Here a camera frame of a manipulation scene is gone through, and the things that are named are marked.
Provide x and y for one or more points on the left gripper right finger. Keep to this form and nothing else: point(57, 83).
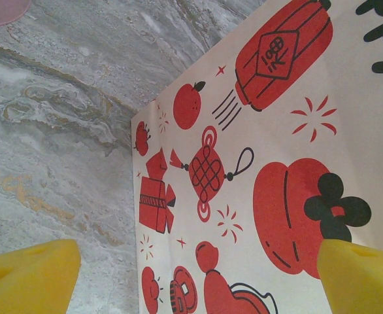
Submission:
point(364, 281)

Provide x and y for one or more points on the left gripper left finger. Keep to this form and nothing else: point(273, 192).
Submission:
point(28, 278)

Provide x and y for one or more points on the red white paper gift bag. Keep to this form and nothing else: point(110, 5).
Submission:
point(260, 147)

